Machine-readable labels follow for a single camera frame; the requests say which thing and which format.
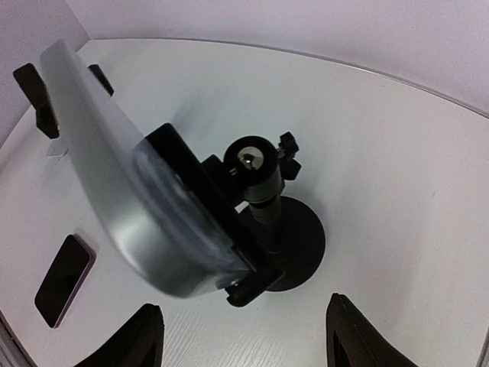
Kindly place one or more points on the black phone stand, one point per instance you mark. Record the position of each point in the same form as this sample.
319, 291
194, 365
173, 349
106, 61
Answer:
280, 237

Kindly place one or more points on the black phone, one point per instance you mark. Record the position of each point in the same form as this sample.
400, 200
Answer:
63, 279
159, 227
37, 93

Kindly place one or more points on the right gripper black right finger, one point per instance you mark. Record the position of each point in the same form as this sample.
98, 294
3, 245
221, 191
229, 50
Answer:
351, 340

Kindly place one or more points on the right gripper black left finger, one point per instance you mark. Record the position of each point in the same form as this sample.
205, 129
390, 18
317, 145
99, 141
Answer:
138, 342

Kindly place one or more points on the clear acrylic phone stand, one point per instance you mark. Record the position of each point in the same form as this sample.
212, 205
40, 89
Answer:
57, 148

